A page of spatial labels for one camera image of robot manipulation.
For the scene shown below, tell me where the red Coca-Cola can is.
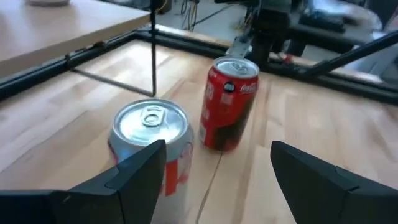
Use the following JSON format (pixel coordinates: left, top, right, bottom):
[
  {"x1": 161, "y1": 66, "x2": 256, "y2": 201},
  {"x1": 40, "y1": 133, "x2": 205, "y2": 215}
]
[{"x1": 198, "y1": 55, "x2": 261, "y2": 152}]

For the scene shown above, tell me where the wooden shelf black metal frame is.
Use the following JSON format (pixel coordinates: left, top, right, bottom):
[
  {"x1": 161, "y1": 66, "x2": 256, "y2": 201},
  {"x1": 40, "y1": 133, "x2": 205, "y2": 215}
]
[{"x1": 0, "y1": 0, "x2": 158, "y2": 98}]

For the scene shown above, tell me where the backlit keyboard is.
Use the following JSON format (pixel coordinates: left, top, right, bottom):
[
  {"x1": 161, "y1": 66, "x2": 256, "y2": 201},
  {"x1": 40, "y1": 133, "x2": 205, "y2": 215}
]
[{"x1": 300, "y1": 12, "x2": 346, "y2": 34}]

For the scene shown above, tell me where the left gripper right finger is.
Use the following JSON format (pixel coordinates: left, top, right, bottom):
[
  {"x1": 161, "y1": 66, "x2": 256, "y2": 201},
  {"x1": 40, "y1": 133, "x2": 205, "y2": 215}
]
[{"x1": 270, "y1": 141, "x2": 398, "y2": 224}]

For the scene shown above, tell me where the clear plastic bag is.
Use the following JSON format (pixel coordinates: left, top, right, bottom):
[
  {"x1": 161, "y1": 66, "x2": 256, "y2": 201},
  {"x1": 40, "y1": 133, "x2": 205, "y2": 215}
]
[{"x1": 310, "y1": 0, "x2": 383, "y2": 32}]

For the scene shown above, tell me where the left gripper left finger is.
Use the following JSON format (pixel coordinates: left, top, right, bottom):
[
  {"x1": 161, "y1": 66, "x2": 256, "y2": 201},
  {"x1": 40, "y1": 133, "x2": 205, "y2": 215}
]
[{"x1": 0, "y1": 139, "x2": 167, "y2": 224}]

